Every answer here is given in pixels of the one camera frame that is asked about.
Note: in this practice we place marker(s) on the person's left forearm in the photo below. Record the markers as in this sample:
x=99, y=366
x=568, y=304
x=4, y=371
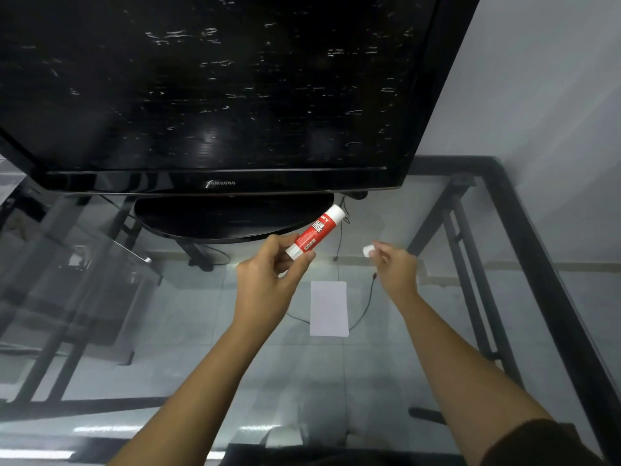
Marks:
x=194, y=393

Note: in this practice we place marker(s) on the black oval television stand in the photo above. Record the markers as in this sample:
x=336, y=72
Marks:
x=228, y=215

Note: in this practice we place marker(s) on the person's dark sleeve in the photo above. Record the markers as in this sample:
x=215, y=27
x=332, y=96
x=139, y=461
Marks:
x=538, y=444

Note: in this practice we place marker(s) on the black flat screen television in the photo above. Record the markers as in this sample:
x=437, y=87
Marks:
x=208, y=87

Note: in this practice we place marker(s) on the person's right forearm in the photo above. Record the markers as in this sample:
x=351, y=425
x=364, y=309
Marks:
x=465, y=373

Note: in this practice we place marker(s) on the person's right fingers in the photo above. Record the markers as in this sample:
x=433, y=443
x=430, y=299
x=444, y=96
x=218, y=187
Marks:
x=381, y=252

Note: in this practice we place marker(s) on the person's left thumb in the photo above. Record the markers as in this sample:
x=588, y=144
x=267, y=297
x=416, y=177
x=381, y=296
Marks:
x=280, y=245

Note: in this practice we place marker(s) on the white paper sheet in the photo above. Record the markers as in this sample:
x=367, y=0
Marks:
x=329, y=308

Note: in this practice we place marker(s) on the white glue stick cap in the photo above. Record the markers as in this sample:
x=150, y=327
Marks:
x=368, y=250

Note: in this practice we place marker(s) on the person's right hand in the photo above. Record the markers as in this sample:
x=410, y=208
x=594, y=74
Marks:
x=395, y=271

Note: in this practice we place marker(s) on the person's left middle finger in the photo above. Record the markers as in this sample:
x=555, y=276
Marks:
x=285, y=262

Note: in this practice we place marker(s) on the red and white glue stick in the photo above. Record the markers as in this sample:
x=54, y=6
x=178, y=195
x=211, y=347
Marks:
x=316, y=231

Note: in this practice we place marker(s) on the person's left hand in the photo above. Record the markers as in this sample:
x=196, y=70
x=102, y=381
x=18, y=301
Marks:
x=264, y=288

